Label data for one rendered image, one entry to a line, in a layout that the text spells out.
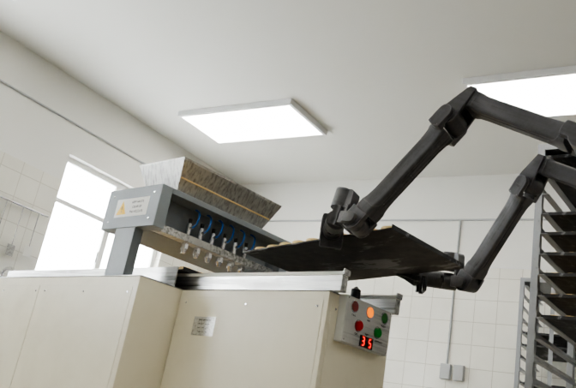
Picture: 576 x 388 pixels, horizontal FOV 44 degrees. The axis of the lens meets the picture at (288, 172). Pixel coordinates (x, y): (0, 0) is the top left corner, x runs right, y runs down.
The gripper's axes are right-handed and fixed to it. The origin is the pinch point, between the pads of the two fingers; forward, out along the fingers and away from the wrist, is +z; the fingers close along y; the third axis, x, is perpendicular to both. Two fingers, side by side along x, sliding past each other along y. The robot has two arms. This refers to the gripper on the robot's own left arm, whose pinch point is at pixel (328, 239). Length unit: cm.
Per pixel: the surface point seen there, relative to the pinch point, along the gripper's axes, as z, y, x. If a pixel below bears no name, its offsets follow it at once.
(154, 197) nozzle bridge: 38, -18, -62
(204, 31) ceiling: 233, -215, -91
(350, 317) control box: 6.2, 21.1, 9.5
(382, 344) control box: 19.7, 25.3, 22.2
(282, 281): 17.9, 10.5, -11.9
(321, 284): 6.4, 12.5, 0.0
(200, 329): 41, 26, -37
